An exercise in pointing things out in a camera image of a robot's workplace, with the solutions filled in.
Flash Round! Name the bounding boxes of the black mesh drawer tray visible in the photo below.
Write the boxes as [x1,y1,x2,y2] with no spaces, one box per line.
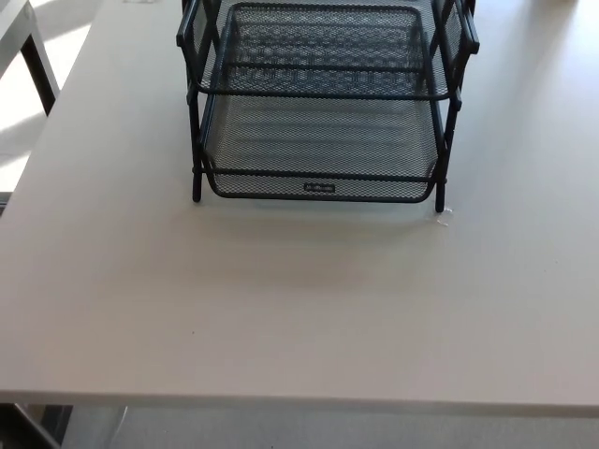
[186,0,464,102]

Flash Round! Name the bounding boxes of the black mesh labelled bottom tray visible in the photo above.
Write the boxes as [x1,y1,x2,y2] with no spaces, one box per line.
[198,91,444,204]

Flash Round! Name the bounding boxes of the white side table black legs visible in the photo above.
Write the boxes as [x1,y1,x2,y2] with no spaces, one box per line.
[0,0,61,116]

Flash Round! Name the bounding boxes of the black metal tray rack frame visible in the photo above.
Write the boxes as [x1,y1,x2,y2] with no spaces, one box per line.
[176,0,481,214]

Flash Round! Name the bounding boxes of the dark frame under desk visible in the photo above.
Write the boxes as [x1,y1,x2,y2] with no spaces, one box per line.
[0,401,74,449]

